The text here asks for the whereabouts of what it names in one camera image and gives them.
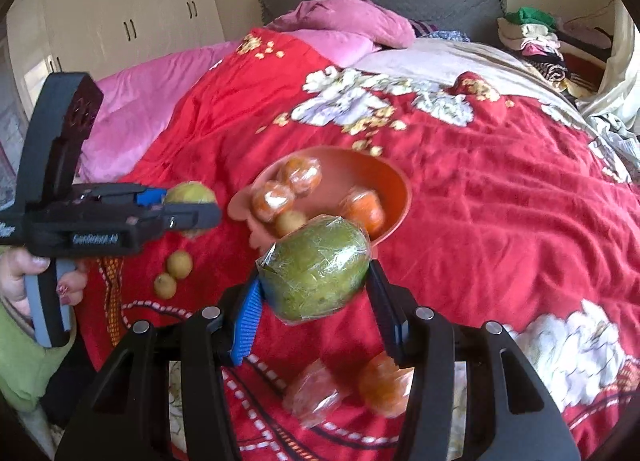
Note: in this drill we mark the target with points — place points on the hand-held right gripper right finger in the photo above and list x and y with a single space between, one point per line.
385 311

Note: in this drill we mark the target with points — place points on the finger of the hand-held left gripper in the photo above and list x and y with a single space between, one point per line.
200 216
150 197

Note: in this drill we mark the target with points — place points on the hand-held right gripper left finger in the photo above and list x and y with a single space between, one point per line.
245 326

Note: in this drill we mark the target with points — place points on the small green fruit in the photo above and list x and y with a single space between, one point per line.
192 193

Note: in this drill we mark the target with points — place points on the small yellow-green fruit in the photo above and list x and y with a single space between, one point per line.
165 286
179 263

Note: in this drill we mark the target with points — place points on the small orange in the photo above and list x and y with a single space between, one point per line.
300 173
272 201

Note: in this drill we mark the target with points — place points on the large orange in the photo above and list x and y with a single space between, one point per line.
382 386
365 211

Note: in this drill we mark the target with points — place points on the large green fruit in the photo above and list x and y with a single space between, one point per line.
315 266

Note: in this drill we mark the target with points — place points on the brown round fruit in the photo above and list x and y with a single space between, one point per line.
288 222

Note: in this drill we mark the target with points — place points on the reddish fruit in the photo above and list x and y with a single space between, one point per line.
315 391

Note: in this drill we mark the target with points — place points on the pink plastic bowl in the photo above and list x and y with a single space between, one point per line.
350 171

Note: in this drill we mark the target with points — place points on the person's left forearm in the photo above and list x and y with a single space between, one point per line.
20 366

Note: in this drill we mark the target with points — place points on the person's left hand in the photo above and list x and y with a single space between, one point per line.
17 271

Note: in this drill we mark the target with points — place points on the pink quilt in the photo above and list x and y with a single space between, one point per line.
150 91

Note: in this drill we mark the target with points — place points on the red floral blanket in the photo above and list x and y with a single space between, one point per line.
500 191

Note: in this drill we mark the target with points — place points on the beige fluffy rug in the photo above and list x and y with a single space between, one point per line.
32 433

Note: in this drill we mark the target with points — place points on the flat pink pillow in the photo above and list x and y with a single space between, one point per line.
340 47

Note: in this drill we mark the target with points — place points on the large pink pillow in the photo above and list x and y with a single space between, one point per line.
350 16

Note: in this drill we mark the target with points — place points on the beige bed sheet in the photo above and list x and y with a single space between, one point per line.
435 58

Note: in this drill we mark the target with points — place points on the blue patterned cloth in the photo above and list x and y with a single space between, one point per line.
452 36

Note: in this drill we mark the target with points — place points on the purple striped cloth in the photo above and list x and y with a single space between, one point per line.
425 28

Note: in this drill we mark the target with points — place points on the crumpled white clothes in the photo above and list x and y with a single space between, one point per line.
615 141

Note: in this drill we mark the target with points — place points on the pile of folded clothes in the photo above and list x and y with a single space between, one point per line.
540 41

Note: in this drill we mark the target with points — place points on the cream curtain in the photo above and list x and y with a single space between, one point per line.
620 66

